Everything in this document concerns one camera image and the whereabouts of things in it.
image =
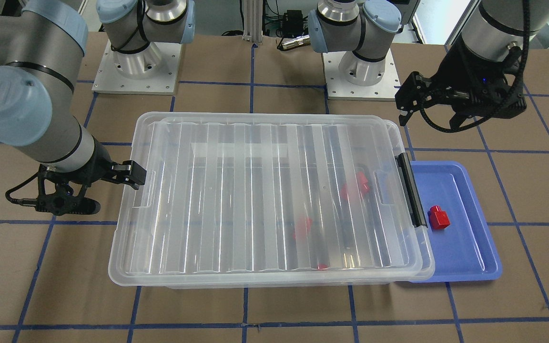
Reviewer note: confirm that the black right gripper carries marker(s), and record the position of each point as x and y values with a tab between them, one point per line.
97	163

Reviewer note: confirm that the aluminium frame post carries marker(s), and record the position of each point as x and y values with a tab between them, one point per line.
252	17

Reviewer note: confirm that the red block latch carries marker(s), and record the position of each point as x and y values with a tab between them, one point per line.
344	195
363	184

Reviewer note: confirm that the clear plastic box lid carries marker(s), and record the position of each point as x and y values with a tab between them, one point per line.
265	200

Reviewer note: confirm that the blue plastic tray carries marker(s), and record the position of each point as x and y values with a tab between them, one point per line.
465	250

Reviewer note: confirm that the red block from tray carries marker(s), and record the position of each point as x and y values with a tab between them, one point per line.
438	218

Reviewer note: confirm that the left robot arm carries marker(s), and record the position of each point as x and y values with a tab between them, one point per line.
368	29

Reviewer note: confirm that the red block middle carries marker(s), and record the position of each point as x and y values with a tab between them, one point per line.
302	229

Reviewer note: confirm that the clear plastic storage box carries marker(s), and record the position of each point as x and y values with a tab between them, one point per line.
412	247

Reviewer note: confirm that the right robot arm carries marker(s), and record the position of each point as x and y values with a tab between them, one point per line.
41	51

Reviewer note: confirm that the black power adapter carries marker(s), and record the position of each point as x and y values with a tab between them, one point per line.
292	23

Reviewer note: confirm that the black box latch handle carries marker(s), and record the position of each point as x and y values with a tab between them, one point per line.
410	190

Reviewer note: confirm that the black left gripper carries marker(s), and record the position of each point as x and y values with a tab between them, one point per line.
456	68

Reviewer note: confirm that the silver cylindrical connector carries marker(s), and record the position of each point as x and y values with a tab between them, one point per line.
287	44

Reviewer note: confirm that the red block near latch lower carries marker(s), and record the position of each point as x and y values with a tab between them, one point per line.
344	195

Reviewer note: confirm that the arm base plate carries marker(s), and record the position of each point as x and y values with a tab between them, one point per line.
152	71
349	78

